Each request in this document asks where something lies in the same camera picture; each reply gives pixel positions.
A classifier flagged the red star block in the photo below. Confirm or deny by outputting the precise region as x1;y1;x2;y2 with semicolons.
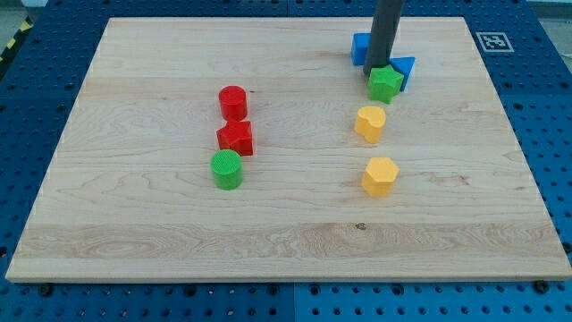
216;120;254;157

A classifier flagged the green cylinder block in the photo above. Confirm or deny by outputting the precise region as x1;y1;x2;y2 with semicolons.
210;149;243;191

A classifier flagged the red cylinder block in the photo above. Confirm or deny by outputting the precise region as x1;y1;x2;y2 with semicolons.
218;85;248;121

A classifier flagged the yellow heart block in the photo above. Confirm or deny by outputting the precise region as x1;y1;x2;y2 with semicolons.
354;106;386;143

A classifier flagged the yellow hexagon block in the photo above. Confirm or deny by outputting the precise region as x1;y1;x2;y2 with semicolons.
361;157;400;197

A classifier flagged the green star block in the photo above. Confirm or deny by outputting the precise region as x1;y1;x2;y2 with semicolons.
367;64;404;104

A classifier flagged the blue cube block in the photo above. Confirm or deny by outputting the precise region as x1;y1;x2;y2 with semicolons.
350;33;370;66

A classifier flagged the blue triangle block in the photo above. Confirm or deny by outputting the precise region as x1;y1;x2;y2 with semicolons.
390;56;416;92

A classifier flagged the light wooden board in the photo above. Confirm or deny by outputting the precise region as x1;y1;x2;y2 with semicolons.
6;17;571;283

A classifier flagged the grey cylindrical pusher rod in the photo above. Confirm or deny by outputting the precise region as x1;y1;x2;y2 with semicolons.
363;0;405;76

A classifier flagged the white fiducial marker tag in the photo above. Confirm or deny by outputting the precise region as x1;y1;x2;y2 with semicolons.
476;31;514;53

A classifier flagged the yellow black hazard tape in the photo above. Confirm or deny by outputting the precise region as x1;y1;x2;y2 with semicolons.
1;17;33;64

